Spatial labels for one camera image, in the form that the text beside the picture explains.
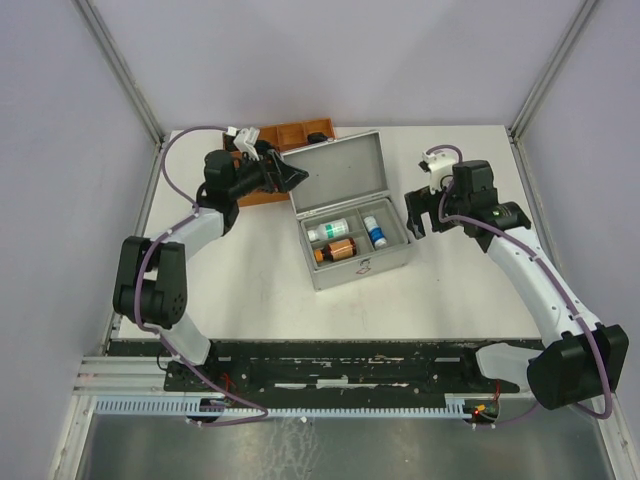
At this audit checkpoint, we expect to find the brown bottle orange cap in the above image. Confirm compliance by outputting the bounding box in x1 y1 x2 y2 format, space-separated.
314 237 357 263

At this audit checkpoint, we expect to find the clear bottle white cap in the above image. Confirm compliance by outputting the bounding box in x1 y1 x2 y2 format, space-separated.
307 218 350 242

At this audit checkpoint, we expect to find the white slotted cable duct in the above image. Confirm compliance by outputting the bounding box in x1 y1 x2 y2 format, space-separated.
94 394 471 420

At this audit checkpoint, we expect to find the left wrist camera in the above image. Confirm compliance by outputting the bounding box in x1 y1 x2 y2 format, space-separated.
223 126 260 161

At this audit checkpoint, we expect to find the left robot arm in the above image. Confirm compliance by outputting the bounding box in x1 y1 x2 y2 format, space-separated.
112 147 309 390

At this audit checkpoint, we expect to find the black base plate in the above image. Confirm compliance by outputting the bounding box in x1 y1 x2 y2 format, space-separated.
107 339 546 406

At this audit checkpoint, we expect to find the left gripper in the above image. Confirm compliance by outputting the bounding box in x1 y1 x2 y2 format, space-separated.
229 149 309 201

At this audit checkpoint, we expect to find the white blue bandage roll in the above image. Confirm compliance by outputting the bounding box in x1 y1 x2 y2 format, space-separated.
363 215 388 250

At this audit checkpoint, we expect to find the grey metal first aid box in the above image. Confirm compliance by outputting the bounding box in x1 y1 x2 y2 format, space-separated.
283 131 411 291

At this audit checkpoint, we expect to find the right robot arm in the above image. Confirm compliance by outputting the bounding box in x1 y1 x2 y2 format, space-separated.
405 150 629 419

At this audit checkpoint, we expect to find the grey plastic divider tray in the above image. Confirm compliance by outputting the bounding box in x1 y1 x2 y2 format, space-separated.
300 198 410 275

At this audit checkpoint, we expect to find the wooden compartment tray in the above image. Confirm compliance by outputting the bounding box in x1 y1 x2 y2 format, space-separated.
239 117 336 207

